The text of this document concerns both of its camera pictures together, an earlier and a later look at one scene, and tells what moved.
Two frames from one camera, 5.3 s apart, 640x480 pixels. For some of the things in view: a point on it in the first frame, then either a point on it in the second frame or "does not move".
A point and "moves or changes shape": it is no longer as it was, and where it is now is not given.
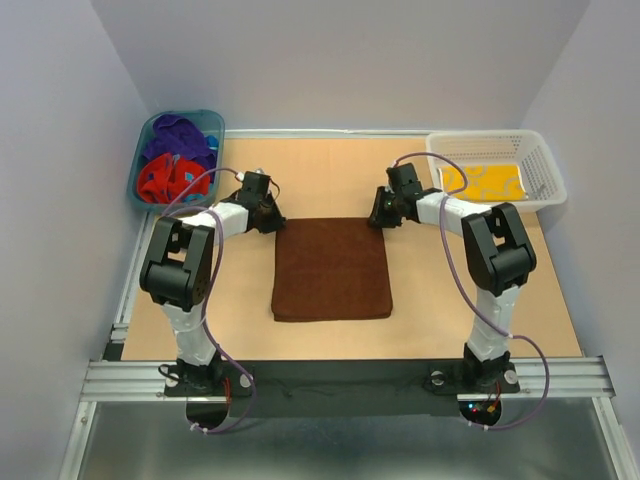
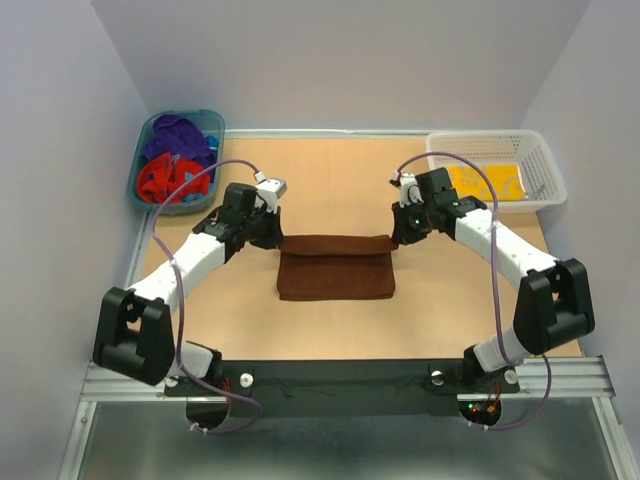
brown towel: x=331 y=270 moves or changes shape
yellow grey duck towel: x=485 y=183 does not move
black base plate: x=305 y=388 does not move
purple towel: x=177 y=135 does not move
